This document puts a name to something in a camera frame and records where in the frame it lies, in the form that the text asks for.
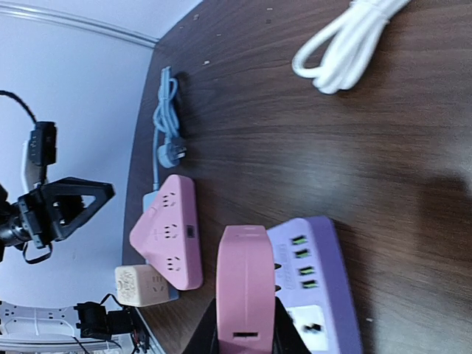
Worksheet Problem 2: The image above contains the purple power strip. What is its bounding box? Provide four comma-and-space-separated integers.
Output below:
267, 216, 363, 353

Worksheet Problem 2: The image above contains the light blue strip cable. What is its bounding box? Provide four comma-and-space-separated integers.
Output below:
151, 66, 188, 192

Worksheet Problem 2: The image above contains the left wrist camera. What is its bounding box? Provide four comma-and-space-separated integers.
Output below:
28, 121, 57, 167

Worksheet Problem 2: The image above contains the beige cube socket adapter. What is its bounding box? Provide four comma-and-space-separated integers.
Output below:
115, 264, 178, 308

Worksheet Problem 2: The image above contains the pink plug adapter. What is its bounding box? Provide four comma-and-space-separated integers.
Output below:
216, 225, 275, 353

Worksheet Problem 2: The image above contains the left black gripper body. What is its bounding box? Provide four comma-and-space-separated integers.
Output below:
1, 185, 53, 258

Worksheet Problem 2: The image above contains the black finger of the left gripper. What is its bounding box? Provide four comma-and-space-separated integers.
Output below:
39, 177, 115, 242

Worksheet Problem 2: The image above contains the pink triangular socket adapter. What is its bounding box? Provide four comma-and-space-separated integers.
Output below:
129, 174, 204, 291

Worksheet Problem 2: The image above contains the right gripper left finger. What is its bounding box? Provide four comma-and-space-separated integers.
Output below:
182, 298, 220, 354

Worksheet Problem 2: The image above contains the white looped strip cable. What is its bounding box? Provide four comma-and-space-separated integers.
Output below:
291, 0, 410, 95

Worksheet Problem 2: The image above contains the left aluminium frame post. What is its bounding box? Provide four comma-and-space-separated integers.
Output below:
1, 1, 159, 49

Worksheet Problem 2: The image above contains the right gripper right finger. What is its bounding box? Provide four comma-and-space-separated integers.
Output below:
272, 297, 310, 354

